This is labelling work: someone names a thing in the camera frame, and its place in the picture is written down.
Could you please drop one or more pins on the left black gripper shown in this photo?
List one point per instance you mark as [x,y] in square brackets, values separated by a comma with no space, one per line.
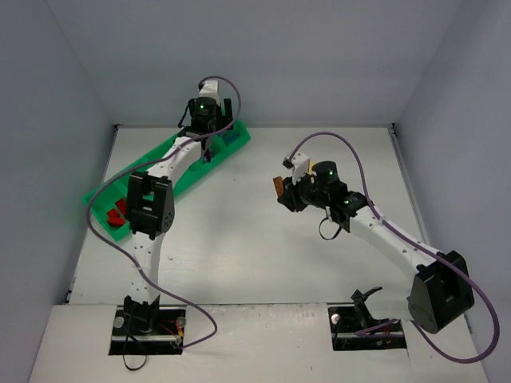
[227,110]

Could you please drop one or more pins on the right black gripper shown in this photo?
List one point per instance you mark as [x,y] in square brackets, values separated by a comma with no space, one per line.
[291,195]

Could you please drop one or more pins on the teal lego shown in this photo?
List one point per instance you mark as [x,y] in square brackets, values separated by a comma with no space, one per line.
[230,137]

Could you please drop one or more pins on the long red lego brick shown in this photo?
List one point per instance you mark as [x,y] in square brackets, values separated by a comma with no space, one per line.
[121,206]

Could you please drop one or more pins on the small red lego brick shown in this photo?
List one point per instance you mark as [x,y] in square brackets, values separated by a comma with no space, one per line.
[115,221]

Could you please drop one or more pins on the purple square lego plate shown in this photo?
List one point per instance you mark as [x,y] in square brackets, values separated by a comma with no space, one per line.
[207,156]

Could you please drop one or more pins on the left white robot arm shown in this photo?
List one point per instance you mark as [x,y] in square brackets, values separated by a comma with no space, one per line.
[150,200]

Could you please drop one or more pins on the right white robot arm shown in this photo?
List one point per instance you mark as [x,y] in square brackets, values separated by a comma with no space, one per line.
[438,293]

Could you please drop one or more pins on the green divided sorting tray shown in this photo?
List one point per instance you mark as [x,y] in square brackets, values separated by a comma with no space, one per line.
[104,204]

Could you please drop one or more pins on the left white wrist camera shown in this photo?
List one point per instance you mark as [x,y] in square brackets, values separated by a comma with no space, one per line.
[210,89]

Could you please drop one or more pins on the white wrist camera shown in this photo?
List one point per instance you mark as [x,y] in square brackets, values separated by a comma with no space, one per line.
[210,89]
[299,164]

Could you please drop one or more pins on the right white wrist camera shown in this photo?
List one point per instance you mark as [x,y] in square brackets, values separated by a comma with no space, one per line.
[299,164]

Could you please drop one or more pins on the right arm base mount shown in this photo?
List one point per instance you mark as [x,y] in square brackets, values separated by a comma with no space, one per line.
[353,328]

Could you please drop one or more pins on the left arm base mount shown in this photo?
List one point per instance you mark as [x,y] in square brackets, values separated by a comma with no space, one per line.
[135,343]

